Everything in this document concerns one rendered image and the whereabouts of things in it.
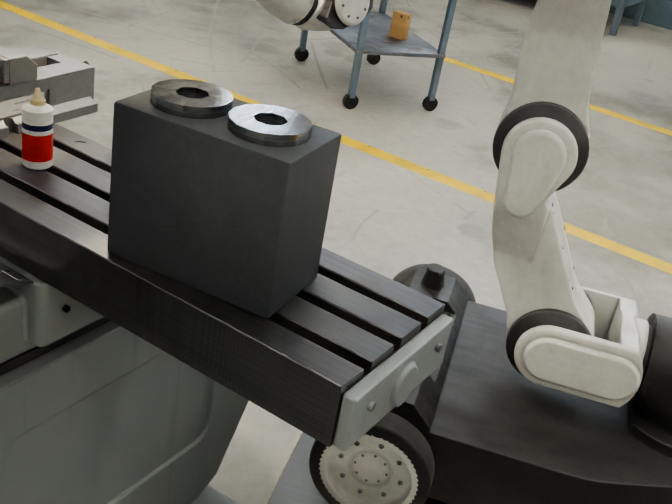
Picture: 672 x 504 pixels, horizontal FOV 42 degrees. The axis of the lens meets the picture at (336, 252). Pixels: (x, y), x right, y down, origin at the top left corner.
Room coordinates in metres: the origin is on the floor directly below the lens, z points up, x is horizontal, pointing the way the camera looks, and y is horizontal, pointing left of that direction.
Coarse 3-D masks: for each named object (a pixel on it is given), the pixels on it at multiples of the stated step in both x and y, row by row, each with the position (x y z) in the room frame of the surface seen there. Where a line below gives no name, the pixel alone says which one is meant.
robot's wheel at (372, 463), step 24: (384, 432) 1.08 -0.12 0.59; (408, 432) 1.09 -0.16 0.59; (312, 456) 1.09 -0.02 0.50; (336, 456) 1.10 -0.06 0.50; (360, 456) 1.10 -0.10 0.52; (384, 456) 1.09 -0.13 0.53; (408, 456) 1.07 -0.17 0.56; (432, 456) 1.10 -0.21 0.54; (336, 480) 1.10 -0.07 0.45; (360, 480) 1.10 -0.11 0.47; (384, 480) 1.09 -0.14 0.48; (408, 480) 1.08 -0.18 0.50; (432, 480) 1.08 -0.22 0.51
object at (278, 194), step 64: (128, 128) 0.88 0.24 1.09; (192, 128) 0.85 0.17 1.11; (256, 128) 0.85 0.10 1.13; (320, 128) 0.92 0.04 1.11; (128, 192) 0.88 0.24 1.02; (192, 192) 0.85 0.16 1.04; (256, 192) 0.82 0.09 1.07; (320, 192) 0.89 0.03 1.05; (128, 256) 0.88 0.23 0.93; (192, 256) 0.84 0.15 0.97; (256, 256) 0.82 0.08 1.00
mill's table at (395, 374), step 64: (64, 128) 1.23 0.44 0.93; (0, 192) 0.99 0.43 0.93; (64, 192) 1.02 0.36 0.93; (64, 256) 0.91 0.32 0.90; (320, 256) 0.97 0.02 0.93; (128, 320) 0.85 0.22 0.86; (192, 320) 0.81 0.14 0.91; (256, 320) 0.80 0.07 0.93; (320, 320) 0.83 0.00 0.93; (384, 320) 0.85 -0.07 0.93; (448, 320) 0.90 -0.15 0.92; (256, 384) 0.76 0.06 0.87; (320, 384) 0.73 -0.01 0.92; (384, 384) 0.76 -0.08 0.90
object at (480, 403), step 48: (432, 288) 1.51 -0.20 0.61; (480, 336) 1.44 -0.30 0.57; (432, 384) 1.22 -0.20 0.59; (480, 384) 1.28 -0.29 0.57; (528, 384) 1.31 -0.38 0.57; (432, 432) 1.13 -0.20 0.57; (480, 432) 1.15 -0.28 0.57; (528, 432) 1.17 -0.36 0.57; (576, 432) 1.19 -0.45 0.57; (624, 432) 1.22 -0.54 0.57; (480, 480) 1.11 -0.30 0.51; (528, 480) 1.09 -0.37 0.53; (576, 480) 1.08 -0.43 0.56; (624, 480) 1.09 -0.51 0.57
